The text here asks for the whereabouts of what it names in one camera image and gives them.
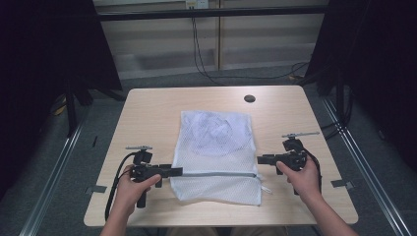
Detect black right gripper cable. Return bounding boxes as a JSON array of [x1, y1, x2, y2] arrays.
[[303, 147, 324, 195]]

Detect black curtain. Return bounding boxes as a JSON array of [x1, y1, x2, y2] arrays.
[[304, 0, 417, 173], [0, 0, 123, 201]]

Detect person's left hand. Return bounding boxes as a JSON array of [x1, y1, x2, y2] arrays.
[[113, 164, 162, 215]]

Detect white wall socket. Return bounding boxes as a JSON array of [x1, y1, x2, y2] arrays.
[[184, 0, 210, 10]]

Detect black horizontal bar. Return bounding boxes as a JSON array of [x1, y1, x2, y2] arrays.
[[95, 5, 329, 23]]

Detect grey tape strip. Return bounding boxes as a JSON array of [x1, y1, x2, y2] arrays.
[[329, 179, 355, 191], [85, 185, 108, 195]]

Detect black hanging wall cable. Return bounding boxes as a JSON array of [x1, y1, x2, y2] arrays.
[[190, 16, 311, 88]]

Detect white mesh laundry bag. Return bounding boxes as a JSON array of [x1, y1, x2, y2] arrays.
[[170, 109, 273, 207]]

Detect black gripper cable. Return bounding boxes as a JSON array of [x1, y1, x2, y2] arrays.
[[103, 150, 140, 222], [303, 147, 324, 195]]

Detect black metal stand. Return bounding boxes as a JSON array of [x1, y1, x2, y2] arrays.
[[63, 80, 96, 139], [333, 63, 353, 130]]

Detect aluminium floor rail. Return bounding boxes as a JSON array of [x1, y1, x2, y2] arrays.
[[320, 95, 412, 236], [19, 106, 91, 236]]

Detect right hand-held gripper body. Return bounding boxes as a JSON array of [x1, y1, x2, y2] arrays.
[[277, 131, 321, 172]]

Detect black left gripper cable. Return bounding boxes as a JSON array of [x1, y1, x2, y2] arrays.
[[103, 150, 140, 222]]

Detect black floor cables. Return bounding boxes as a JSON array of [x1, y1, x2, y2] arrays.
[[319, 119, 347, 142]]

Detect person's right hand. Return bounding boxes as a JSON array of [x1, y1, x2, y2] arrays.
[[275, 156, 324, 205]]

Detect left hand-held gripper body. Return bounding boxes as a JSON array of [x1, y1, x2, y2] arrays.
[[125, 145, 165, 209]]

